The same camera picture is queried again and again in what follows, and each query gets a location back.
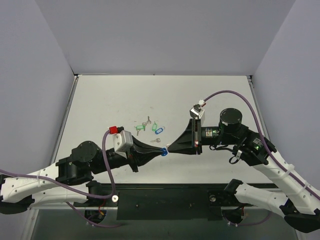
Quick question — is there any blue key tag with ring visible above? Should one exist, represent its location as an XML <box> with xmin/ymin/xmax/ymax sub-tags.
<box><xmin>160</xmin><ymin>147</ymin><xmax>168</xmax><ymax>157</ymax></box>

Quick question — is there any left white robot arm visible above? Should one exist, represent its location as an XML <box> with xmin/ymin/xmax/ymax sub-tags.
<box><xmin>0</xmin><ymin>138</ymin><xmax>164</xmax><ymax>215</ymax></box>

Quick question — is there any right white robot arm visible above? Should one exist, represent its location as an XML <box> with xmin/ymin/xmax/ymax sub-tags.
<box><xmin>167</xmin><ymin>108</ymin><xmax>320</xmax><ymax>233</ymax></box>

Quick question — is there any loose silver key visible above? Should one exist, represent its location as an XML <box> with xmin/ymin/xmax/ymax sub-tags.
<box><xmin>150</xmin><ymin>138</ymin><xmax>161</xmax><ymax>143</ymax></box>

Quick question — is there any green key tag left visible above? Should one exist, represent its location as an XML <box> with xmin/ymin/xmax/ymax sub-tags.
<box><xmin>135</xmin><ymin>122</ymin><xmax>147</xmax><ymax>136</ymax></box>

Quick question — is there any green key tag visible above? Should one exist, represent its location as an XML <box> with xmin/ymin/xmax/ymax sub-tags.
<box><xmin>152</xmin><ymin>122</ymin><xmax>158</xmax><ymax>132</ymax></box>
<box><xmin>135</xmin><ymin>122</ymin><xmax>147</xmax><ymax>136</ymax></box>

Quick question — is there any blue key tag upper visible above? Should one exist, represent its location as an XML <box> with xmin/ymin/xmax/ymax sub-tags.
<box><xmin>154</xmin><ymin>127</ymin><xmax>164</xmax><ymax>135</ymax></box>

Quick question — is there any green key tag right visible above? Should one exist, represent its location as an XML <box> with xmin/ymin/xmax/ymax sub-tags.
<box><xmin>152</xmin><ymin>122</ymin><xmax>158</xmax><ymax>132</ymax></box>

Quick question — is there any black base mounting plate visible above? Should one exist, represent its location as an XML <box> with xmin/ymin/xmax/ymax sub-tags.
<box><xmin>74</xmin><ymin>183</ymin><xmax>243</xmax><ymax>221</ymax></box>

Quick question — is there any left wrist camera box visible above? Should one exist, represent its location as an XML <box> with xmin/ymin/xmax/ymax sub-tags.
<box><xmin>112</xmin><ymin>126</ymin><xmax>134</xmax><ymax>159</ymax></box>

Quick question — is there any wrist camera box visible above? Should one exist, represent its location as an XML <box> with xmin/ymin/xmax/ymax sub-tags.
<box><xmin>112</xmin><ymin>126</ymin><xmax>134</xmax><ymax>159</ymax></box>
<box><xmin>189</xmin><ymin>99</ymin><xmax>206</xmax><ymax>125</ymax></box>

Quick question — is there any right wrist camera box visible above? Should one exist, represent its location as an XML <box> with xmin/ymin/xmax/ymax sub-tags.
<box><xmin>189</xmin><ymin>99</ymin><xmax>206</xmax><ymax>125</ymax></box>

